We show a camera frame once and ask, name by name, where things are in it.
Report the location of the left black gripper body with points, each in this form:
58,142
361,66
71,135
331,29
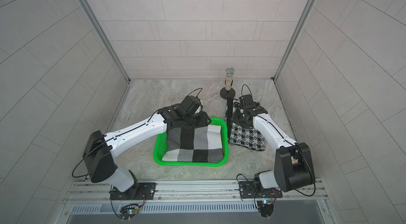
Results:
195,120

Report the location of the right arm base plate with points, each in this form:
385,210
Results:
247,190

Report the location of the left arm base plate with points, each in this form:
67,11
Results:
141,191

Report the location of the right circuit board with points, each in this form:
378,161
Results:
265,208

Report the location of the circuit board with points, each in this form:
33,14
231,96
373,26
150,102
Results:
129,211
265,208

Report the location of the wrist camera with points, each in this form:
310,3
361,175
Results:
247,102
191,105

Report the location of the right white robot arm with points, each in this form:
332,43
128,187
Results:
293,168

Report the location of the black white houndstooth scarf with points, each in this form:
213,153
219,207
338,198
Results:
237,135

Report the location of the left circuit board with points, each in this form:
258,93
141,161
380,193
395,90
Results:
129,211

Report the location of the aluminium mounting rail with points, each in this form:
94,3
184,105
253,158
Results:
167,191

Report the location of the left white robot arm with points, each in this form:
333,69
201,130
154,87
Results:
102,149

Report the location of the grey black checked scarf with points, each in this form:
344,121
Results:
200,145

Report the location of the green plastic basket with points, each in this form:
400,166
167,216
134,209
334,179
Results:
161,147

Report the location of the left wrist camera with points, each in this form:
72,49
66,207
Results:
191,105

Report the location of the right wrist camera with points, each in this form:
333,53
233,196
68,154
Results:
247,102

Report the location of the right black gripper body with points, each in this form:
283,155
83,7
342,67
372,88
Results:
240,118

